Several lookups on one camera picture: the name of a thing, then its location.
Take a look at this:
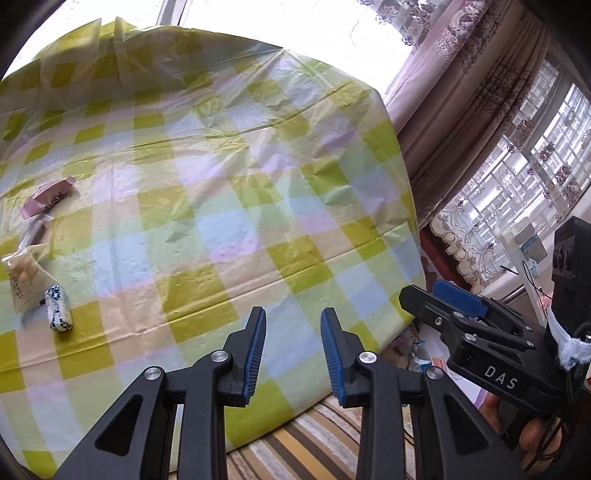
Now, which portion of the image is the white window frame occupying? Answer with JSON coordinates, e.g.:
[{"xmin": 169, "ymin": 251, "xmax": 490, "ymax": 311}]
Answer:
[{"xmin": 156, "ymin": 0, "xmax": 191, "ymax": 28}]

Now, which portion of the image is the green checked plastic tablecloth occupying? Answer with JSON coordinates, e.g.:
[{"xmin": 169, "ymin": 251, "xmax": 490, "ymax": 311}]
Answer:
[{"xmin": 0, "ymin": 17, "xmax": 428, "ymax": 467}]

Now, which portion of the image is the black cable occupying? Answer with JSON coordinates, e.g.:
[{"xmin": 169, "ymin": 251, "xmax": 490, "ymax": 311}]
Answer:
[{"xmin": 501, "ymin": 263, "xmax": 555, "ymax": 302}]

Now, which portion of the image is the person's right hand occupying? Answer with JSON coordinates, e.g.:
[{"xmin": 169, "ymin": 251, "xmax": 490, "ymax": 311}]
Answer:
[{"xmin": 480, "ymin": 394, "xmax": 551, "ymax": 463}]

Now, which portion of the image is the white lace curtain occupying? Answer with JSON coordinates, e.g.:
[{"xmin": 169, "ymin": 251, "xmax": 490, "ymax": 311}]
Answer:
[
  {"xmin": 355, "ymin": 0, "xmax": 445, "ymax": 48},
  {"xmin": 428, "ymin": 60, "xmax": 591, "ymax": 292}
]

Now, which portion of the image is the small clear twisted packet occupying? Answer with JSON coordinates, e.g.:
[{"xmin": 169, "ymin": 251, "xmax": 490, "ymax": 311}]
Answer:
[{"xmin": 17, "ymin": 215, "xmax": 52, "ymax": 252}]

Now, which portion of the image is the clear blue printed packet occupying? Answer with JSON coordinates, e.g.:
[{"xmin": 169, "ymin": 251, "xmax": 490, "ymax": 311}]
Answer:
[{"xmin": 410, "ymin": 342, "xmax": 433, "ymax": 373}]

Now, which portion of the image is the white charger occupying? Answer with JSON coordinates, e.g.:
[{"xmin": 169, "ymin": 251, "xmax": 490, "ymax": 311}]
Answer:
[{"xmin": 513, "ymin": 217, "xmax": 535, "ymax": 246}]

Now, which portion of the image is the small blue white packet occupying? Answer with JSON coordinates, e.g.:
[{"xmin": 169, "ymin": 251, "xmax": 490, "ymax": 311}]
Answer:
[{"xmin": 44, "ymin": 285, "xmax": 75, "ymax": 332}]

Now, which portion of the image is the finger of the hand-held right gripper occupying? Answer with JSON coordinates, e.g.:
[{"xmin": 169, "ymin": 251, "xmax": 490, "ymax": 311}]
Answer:
[
  {"xmin": 433, "ymin": 279, "xmax": 549, "ymax": 332},
  {"xmin": 399, "ymin": 285, "xmax": 537, "ymax": 352}
]

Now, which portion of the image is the pink packet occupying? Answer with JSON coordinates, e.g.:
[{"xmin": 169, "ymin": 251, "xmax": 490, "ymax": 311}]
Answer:
[{"xmin": 21, "ymin": 176, "xmax": 78, "ymax": 219}]

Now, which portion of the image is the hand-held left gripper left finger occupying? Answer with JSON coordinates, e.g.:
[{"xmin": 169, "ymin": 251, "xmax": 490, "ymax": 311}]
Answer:
[{"xmin": 55, "ymin": 305, "xmax": 269, "ymax": 480}]

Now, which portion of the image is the teal white small box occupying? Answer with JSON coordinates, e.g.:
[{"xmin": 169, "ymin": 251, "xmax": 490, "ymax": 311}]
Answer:
[{"xmin": 522, "ymin": 235, "xmax": 549, "ymax": 274}]

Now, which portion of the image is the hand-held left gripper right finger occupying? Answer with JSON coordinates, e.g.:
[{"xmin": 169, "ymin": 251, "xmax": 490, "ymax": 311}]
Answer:
[{"xmin": 320, "ymin": 308, "xmax": 532, "ymax": 480}]

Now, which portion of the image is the beige patterned curtain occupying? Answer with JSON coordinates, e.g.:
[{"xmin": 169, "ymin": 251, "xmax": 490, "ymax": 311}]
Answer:
[{"xmin": 385, "ymin": 0, "xmax": 570, "ymax": 232}]

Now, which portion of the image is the striped fringed rug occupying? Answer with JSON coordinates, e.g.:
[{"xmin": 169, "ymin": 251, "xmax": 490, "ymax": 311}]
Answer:
[{"xmin": 225, "ymin": 394, "xmax": 419, "ymax": 480}]

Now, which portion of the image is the clear pastry packet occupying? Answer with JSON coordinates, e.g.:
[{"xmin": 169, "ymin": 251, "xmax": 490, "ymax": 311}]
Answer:
[{"xmin": 0, "ymin": 244, "xmax": 62, "ymax": 315}]

